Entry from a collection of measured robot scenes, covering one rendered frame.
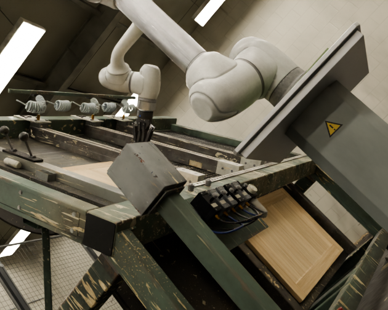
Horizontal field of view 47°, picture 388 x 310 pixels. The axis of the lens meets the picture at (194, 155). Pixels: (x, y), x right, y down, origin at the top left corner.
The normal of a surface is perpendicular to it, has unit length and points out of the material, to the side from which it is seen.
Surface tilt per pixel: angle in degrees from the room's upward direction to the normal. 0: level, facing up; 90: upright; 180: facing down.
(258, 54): 85
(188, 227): 90
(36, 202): 90
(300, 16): 90
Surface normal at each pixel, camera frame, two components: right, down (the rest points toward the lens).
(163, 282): 0.58, -0.71
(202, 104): -0.62, 0.58
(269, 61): 0.20, -0.42
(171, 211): -0.51, 0.07
